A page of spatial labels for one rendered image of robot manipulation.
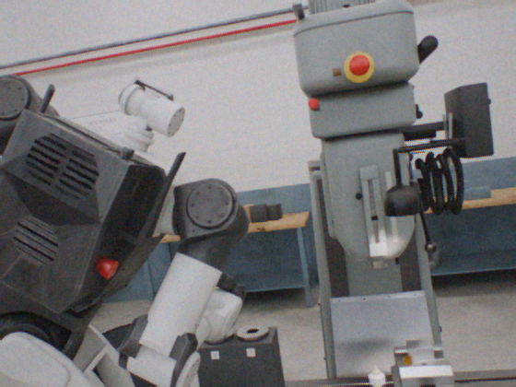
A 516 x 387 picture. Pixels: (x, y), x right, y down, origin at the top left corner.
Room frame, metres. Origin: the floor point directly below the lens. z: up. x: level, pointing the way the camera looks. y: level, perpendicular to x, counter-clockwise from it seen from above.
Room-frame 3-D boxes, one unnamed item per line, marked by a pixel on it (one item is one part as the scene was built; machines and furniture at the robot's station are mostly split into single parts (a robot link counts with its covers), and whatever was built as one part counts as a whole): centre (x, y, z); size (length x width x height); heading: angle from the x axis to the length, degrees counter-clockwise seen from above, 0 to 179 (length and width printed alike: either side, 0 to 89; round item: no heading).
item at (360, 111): (1.25, -0.29, 1.68); 0.34 x 0.24 x 0.10; 170
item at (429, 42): (1.21, -0.43, 1.79); 0.45 x 0.04 x 0.04; 170
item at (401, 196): (0.99, -0.30, 1.48); 0.07 x 0.07 x 0.06
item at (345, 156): (1.21, -0.28, 1.47); 0.21 x 0.19 x 0.32; 80
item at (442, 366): (1.14, -0.35, 1.01); 0.12 x 0.06 x 0.04; 79
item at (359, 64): (0.96, -0.23, 1.76); 0.04 x 0.03 x 0.04; 80
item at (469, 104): (1.44, -0.67, 1.62); 0.20 x 0.09 x 0.21; 170
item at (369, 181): (1.10, -0.26, 1.45); 0.04 x 0.04 x 0.21; 80
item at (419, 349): (1.19, -0.36, 1.03); 0.06 x 0.05 x 0.06; 79
